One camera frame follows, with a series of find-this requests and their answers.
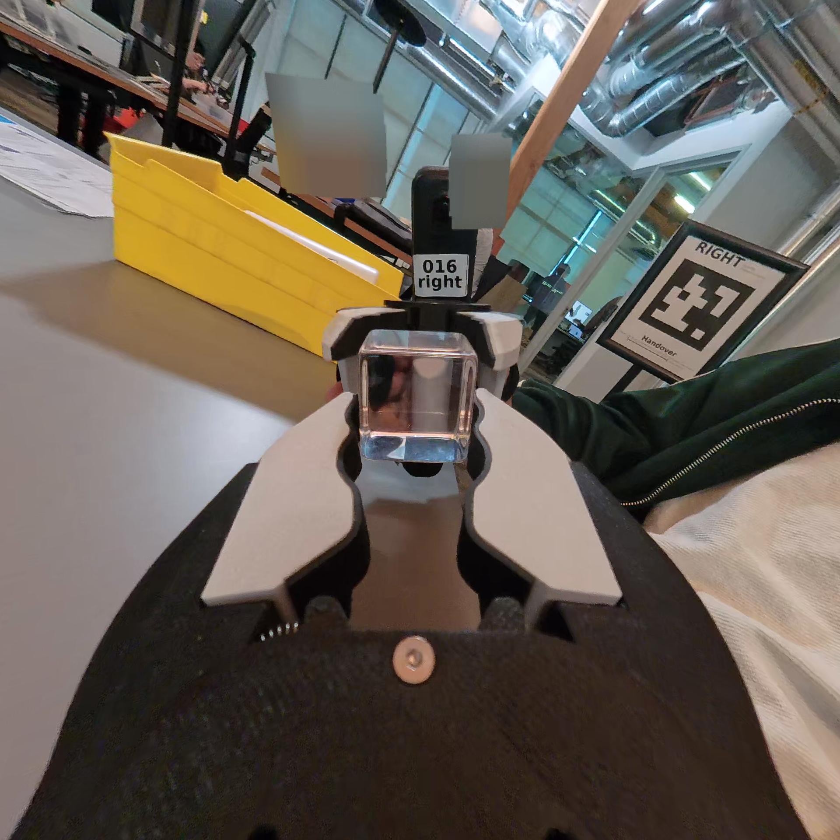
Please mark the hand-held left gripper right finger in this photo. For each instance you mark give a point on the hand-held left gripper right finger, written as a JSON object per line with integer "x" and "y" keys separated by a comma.
{"x": 544, "y": 525}

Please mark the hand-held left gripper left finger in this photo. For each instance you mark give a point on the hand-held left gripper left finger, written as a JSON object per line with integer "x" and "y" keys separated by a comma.
{"x": 289, "y": 518}

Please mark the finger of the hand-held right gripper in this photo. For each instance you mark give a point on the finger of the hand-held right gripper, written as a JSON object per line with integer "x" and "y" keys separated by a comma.
{"x": 505, "y": 341}
{"x": 341, "y": 334}

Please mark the clear glass cube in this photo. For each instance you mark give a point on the clear glass cube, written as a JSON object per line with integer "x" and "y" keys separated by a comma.
{"x": 417, "y": 394}

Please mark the yellow plastic bin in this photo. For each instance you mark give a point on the yellow plastic bin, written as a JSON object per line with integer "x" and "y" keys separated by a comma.
{"x": 197, "y": 249}

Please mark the person's right forearm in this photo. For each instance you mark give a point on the person's right forearm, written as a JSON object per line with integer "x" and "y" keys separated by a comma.
{"x": 571, "y": 420}

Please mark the grey desk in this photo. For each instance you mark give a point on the grey desk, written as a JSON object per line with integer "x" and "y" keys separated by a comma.
{"x": 98, "y": 426}

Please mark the person's right hand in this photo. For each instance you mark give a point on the person's right hand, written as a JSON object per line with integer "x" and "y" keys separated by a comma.
{"x": 336, "y": 392}

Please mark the black bag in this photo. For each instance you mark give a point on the black bag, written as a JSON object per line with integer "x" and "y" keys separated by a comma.
{"x": 367, "y": 223}

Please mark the black pole stand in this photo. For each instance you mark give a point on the black pole stand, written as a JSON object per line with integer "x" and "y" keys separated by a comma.
{"x": 400, "y": 19}

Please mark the framed marker sign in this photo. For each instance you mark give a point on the framed marker sign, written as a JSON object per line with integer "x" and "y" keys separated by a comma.
{"x": 702, "y": 302}

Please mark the white garment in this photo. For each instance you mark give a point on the white garment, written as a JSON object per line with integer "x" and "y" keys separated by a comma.
{"x": 774, "y": 623}

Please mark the black office monitor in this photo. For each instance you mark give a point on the black office monitor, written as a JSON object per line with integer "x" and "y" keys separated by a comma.
{"x": 177, "y": 65}

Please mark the laminated paper sheet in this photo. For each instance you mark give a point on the laminated paper sheet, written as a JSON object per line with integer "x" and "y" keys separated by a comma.
{"x": 46, "y": 170}

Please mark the wooden post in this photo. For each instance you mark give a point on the wooden post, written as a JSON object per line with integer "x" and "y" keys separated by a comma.
{"x": 571, "y": 98}

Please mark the silver air duct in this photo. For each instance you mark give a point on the silver air duct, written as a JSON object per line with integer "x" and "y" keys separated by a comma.
{"x": 689, "y": 72}

